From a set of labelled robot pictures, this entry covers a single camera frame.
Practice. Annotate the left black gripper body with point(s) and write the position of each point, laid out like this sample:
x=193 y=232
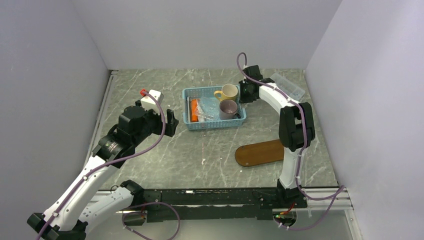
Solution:
x=153 y=124

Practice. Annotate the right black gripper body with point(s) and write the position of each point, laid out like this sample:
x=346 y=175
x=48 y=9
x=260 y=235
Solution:
x=244 y=96

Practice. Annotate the purple ceramic mug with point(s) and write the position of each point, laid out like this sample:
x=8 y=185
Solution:
x=228 y=110

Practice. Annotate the light blue plastic basket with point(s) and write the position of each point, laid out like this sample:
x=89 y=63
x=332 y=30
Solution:
x=208 y=91

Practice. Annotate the clear acrylic toothbrush holder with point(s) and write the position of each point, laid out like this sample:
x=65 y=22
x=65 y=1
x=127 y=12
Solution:
x=207 y=108

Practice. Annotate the brown wooden oval tray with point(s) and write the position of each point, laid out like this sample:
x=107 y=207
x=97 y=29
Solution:
x=261 y=153

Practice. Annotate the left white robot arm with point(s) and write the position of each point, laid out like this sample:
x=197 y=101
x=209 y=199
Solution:
x=71 y=217

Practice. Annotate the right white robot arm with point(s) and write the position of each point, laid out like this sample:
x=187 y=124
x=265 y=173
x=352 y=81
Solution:
x=296 y=128

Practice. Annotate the orange capped toothpaste tube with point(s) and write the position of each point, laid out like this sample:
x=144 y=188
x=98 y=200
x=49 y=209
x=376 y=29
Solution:
x=193 y=106

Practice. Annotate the yellow ceramic mug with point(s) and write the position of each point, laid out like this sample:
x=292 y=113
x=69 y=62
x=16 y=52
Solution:
x=227 y=92

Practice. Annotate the clear plastic compartment box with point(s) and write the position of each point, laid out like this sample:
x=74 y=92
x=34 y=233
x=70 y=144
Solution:
x=289 y=88

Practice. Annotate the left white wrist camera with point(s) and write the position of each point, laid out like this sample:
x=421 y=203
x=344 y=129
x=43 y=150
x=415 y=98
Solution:
x=151 y=100

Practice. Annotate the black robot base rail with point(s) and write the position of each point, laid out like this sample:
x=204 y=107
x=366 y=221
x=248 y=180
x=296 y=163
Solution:
x=260 y=203

